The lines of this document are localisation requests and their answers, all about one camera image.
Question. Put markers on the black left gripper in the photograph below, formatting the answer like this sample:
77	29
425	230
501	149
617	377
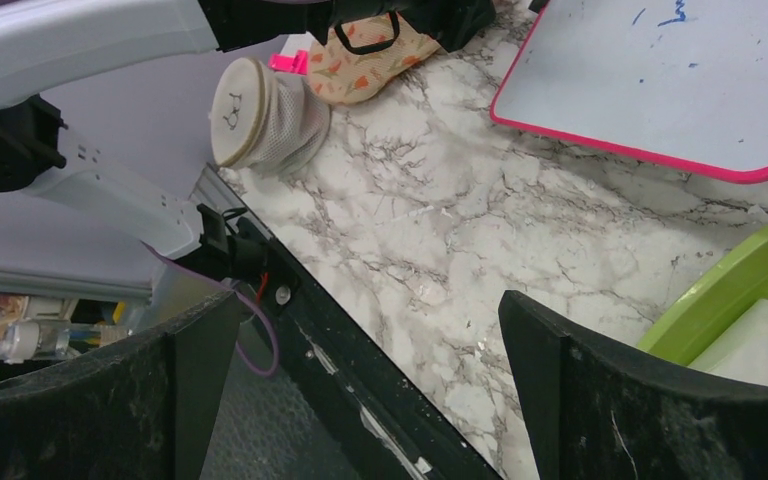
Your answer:
242	23

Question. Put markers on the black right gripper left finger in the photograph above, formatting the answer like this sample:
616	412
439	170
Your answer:
141	408

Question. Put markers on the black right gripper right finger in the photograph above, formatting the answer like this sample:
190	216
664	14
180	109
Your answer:
596	408

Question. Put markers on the floral mesh laundry bag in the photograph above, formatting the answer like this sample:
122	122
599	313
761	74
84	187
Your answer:
339	76

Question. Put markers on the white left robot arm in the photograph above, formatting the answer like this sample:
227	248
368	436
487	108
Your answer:
57	58

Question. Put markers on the beige cylindrical mesh laundry bag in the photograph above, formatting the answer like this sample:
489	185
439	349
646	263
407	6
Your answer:
269	122

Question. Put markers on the pink sticky note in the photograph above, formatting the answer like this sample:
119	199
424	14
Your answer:
296	63

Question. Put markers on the green plastic tray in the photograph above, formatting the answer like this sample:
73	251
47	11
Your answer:
710	306

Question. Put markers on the pink framed whiteboard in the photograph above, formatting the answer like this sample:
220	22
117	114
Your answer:
678	83

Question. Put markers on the black mounting rail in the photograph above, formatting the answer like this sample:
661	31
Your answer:
389	429

